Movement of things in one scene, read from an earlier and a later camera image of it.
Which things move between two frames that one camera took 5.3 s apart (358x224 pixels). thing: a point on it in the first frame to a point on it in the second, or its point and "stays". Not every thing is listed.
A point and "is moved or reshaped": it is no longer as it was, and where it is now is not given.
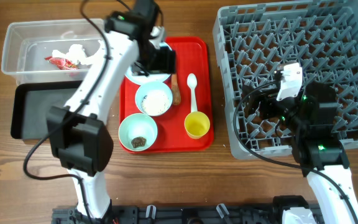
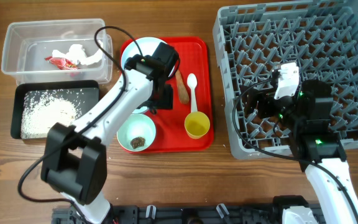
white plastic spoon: (192, 83) stays
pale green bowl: (138, 125) stays
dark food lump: (137, 142) stays
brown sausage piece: (175, 89) to (183, 94)
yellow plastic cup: (197, 124) stays
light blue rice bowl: (148, 88) is moved or reshaped
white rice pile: (156, 102) is moved or reshaped
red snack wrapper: (61, 63) stays
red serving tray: (181, 106) stays
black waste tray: (31, 101) stays
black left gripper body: (153, 60) to (163, 99)
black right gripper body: (282, 109) stays
